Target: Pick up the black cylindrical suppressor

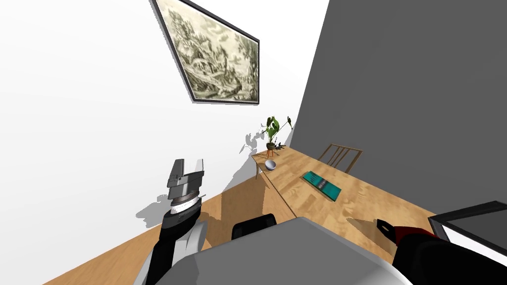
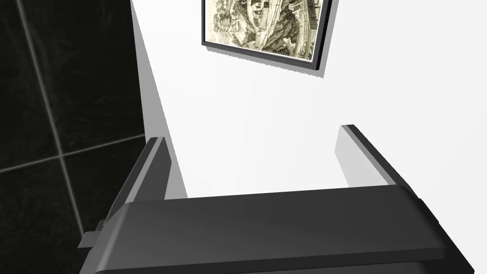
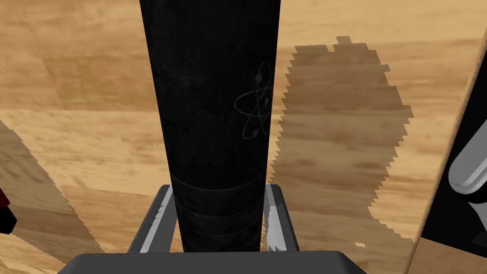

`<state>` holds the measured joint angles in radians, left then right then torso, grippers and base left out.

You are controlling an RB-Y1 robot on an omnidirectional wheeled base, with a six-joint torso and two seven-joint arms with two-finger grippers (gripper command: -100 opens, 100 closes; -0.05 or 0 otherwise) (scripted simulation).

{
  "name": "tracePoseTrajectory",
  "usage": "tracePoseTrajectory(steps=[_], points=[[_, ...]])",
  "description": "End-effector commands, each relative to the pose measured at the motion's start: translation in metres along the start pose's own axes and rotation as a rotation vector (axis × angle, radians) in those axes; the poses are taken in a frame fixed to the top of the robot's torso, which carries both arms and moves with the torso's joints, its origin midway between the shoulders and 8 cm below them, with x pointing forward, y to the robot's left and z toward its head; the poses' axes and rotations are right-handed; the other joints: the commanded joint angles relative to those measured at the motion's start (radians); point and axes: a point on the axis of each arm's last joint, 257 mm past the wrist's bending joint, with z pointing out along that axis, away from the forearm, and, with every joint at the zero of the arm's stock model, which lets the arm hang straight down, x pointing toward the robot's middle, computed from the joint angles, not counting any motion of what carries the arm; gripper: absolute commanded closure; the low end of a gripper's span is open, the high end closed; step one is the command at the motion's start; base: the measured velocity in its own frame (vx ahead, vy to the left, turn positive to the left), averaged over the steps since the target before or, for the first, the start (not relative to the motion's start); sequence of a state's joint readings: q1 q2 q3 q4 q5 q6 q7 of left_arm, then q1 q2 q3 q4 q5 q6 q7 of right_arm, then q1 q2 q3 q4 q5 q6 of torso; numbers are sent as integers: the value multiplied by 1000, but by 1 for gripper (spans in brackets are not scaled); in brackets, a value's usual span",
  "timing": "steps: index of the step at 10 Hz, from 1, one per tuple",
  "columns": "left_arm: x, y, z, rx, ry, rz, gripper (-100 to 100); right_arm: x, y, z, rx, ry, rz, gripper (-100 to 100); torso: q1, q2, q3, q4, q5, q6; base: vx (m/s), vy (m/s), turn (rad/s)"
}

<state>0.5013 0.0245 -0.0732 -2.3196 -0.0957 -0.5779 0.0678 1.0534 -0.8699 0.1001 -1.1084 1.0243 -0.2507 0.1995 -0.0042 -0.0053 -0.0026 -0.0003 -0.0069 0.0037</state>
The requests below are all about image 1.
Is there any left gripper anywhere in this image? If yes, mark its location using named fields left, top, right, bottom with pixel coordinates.
left=166, top=159, right=205, bottom=201

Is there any green potted plant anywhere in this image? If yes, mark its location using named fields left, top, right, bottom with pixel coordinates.
left=261, top=115, right=294, bottom=158

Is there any black framed landscape picture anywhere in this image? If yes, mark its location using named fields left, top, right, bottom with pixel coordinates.
left=150, top=0, right=261, bottom=106

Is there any wooden table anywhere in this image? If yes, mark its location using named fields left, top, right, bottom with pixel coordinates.
left=251, top=146, right=437, bottom=264

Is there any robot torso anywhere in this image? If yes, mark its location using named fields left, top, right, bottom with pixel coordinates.
left=155, top=213, right=413, bottom=285

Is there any teal book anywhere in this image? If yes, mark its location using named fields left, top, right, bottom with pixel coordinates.
left=303, top=171, right=343, bottom=202

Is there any wooden chair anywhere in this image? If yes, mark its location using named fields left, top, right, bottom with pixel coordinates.
left=316, top=143, right=363, bottom=175

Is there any black framed grey panel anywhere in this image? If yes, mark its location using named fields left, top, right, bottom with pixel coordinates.
left=427, top=200, right=507, bottom=258

